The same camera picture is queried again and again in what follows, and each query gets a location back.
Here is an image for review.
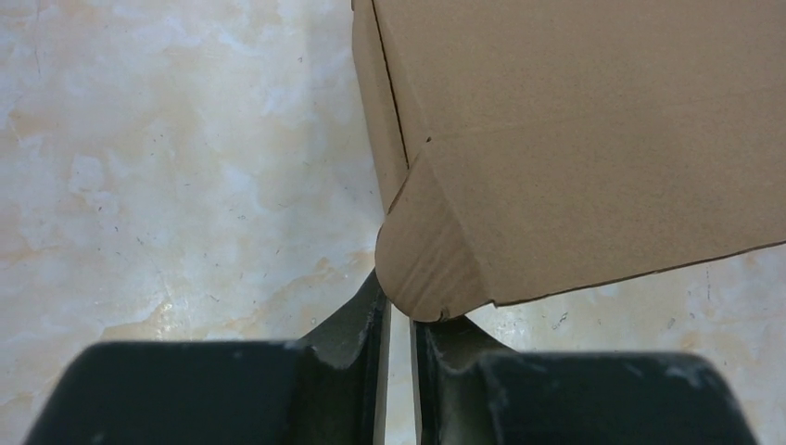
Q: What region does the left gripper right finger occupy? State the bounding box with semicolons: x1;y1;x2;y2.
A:
411;317;755;444

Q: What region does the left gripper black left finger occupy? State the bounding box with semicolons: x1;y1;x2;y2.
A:
26;274;390;444

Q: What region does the brown cardboard box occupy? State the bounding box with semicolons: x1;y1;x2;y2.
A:
351;1;785;322

